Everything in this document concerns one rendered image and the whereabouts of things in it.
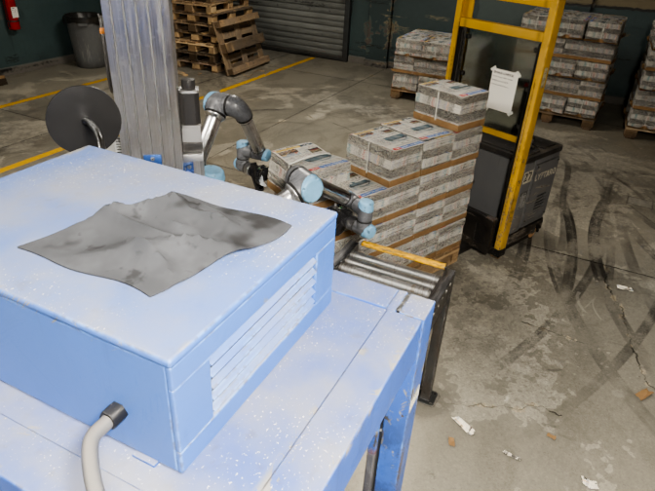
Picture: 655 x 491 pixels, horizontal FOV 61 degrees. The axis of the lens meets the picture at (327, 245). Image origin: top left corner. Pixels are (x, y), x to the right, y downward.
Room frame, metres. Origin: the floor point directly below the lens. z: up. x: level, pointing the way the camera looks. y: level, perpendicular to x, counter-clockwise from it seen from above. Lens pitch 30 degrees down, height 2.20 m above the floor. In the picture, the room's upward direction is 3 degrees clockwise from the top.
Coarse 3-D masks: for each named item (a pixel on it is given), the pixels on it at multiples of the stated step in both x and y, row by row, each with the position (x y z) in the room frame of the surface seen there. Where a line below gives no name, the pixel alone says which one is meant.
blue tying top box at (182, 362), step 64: (0, 192) 0.88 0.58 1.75; (64, 192) 0.90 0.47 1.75; (128, 192) 0.91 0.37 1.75; (192, 192) 0.93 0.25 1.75; (256, 192) 0.94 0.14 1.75; (0, 256) 0.68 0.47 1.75; (256, 256) 0.72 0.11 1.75; (320, 256) 0.83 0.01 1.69; (0, 320) 0.61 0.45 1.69; (64, 320) 0.55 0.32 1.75; (128, 320) 0.55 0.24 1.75; (192, 320) 0.56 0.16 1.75; (256, 320) 0.65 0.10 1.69; (64, 384) 0.57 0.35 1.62; (128, 384) 0.51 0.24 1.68; (192, 384) 0.51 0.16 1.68; (256, 384) 0.64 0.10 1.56; (192, 448) 0.50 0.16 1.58
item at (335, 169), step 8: (320, 160) 2.85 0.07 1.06; (328, 160) 2.85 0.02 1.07; (336, 160) 2.85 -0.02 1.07; (344, 160) 2.85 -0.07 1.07; (312, 168) 2.71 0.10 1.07; (320, 168) 2.71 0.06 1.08; (328, 168) 2.74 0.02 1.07; (336, 168) 2.77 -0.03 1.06; (344, 168) 2.81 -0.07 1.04; (320, 176) 2.69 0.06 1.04; (328, 176) 2.74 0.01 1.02; (336, 176) 2.77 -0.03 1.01; (344, 176) 2.81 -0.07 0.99; (336, 184) 2.77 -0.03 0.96; (344, 184) 2.81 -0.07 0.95; (320, 200) 2.68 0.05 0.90
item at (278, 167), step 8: (296, 144) 3.02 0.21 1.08; (304, 144) 3.04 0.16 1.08; (312, 144) 3.05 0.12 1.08; (272, 152) 2.89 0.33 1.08; (280, 152) 2.89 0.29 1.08; (288, 152) 2.91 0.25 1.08; (296, 152) 2.92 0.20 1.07; (304, 152) 2.94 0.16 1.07; (312, 152) 2.96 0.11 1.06; (320, 152) 2.97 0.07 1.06; (272, 160) 2.90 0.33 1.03; (280, 160) 2.84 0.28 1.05; (288, 160) 2.82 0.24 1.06; (296, 160) 2.84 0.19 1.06; (272, 168) 2.89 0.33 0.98; (280, 168) 2.84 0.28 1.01; (272, 176) 2.89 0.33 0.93; (280, 176) 2.84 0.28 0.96; (280, 184) 2.83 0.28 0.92
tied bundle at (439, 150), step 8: (440, 136) 3.37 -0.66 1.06; (448, 136) 3.39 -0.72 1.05; (424, 144) 3.25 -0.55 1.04; (432, 144) 3.29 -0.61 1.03; (440, 144) 3.34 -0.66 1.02; (448, 144) 3.41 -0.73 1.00; (424, 152) 3.26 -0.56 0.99; (432, 152) 3.30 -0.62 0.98; (440, 152) 3.36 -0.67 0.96; (448, 152) 3.41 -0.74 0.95; (424, 160) 3.25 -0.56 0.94; (432, 160) 3.30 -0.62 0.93; (440, 160) 3.36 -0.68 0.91; (448, 160) 3.41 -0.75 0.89; (424, 168) 3.27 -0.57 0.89
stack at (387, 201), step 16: (352, 176) 3.20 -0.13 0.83; (432, 176) 3.33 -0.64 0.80; (368, 192) 2.98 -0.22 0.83; (384, 192) 3.03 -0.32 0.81; (400, 192) 3.13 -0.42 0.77; (416, 192) 3.25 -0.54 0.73; (432, 192) 3.34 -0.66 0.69; (384, 208) 3.04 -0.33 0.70; (400, 208) 3.14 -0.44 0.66; (432, 208) 3.36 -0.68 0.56; (336, 224) 2.78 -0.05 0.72; (384, 224) 3.05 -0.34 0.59; (400, 224) 3.14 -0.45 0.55; (416, 224) 3.26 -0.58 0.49; (432, 224) 3.37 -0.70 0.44; (352, 240) 2.87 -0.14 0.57; (368, 240) 2.96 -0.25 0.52; (384, 240) 3.07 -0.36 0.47; (400, 240) 3.17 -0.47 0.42; (416, 240) 3.29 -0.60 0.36; (432, 240) 3.39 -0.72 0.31; (384, 256) 3.07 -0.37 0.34; (432, 272) 3.44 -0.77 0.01
